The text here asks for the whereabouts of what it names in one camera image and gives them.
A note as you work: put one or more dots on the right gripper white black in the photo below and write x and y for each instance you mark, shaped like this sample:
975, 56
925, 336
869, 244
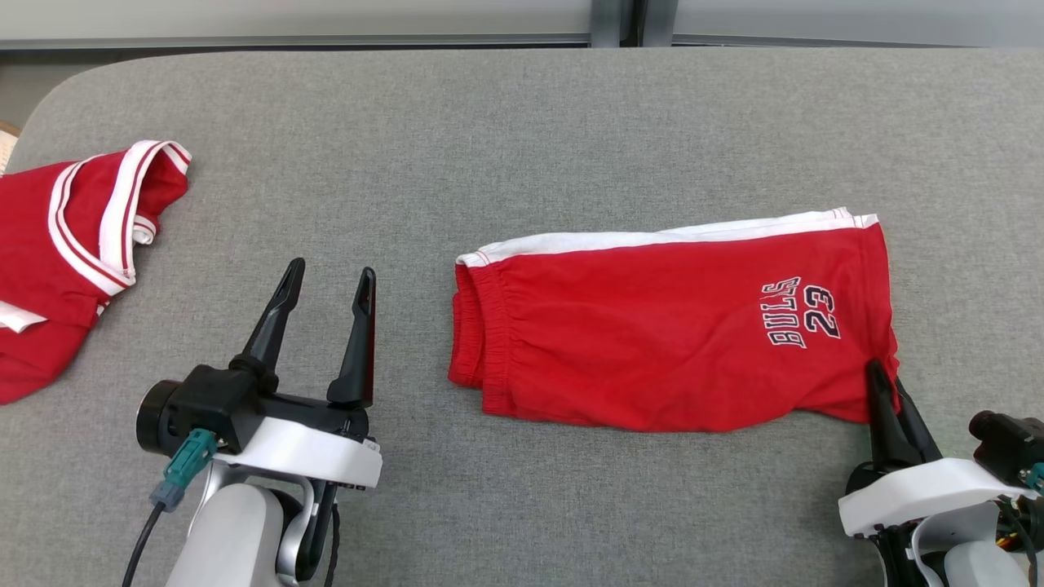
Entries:
913, 493

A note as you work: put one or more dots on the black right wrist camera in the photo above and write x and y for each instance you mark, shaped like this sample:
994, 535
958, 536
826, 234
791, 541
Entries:
1007, 444

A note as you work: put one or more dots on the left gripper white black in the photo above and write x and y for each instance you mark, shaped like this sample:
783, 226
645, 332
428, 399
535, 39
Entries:
310, 456

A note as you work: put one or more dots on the red jersey white striped trim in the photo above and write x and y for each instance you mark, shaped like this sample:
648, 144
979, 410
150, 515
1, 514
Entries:
41, 269

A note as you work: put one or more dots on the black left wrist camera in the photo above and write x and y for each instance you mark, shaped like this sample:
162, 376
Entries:
212, 403

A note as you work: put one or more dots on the cream laundry basket tan rim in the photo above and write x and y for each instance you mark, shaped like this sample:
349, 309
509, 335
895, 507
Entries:
6, 147

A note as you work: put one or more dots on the red Bulls 23 shorts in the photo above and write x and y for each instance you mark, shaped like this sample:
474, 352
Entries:
652, 326

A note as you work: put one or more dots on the grey partition post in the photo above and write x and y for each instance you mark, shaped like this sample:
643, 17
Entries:
632, 20

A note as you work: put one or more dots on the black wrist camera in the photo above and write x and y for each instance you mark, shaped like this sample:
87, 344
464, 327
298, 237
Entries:
1007, 444
212, 403

